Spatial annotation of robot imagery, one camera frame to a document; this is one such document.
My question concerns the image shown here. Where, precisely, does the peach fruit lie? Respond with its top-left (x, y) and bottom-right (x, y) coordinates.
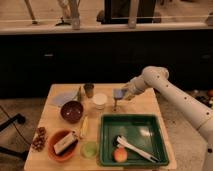
top-left (113, 148), bottom-right (128, 163)

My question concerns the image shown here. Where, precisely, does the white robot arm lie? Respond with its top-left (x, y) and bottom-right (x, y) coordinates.
top-left (122, 66), bottom-right (213, 171)

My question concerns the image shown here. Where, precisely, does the orange bowl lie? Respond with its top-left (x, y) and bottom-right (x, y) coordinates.
top-left (47, 130), bottom-right (78, 162)

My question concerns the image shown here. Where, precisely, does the green plastic cup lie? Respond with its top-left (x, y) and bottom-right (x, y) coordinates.
top-left (81, 141), bottom-right (98, 159)

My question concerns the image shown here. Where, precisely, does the black and white eraser block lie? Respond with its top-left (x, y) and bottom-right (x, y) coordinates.
top-left (53, 132), bottom-right (77, 155)

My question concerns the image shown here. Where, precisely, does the white cup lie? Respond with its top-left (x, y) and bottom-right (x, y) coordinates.
top-left (92, 93), bottom-right (107, 110)

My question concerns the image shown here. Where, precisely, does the brown handled utensil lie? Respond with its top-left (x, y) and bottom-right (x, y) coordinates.
top-left (113, 99), bottom-right (118, 113)

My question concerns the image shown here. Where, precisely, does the brown cup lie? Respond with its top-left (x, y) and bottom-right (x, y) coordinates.
top-left (83, 83), bottom-right (94, 98)

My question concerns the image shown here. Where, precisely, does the bunch of brown grapes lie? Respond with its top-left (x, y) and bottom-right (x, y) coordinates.
top-left (32, 127), bottom-right (46, 151)

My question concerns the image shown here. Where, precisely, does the blue sponge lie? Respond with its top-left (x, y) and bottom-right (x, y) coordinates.
top-left (113, 89), bottom-right (126, 100)

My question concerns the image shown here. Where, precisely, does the black chair base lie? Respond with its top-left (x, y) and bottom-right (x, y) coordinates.
top-left (0, 105), bottom-right (29, 161)

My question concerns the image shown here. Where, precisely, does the purple bowl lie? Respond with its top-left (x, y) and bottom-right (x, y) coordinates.
top-left (60, 101), bottom-right (83, 124)

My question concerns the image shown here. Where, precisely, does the green plastic tray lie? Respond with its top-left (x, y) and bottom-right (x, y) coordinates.
top-left (99, 114), bottom-right (169, 168)

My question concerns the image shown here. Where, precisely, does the light blue plate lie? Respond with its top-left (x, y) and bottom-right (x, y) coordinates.
top-left (50, 91), bottom-right (77, 107)

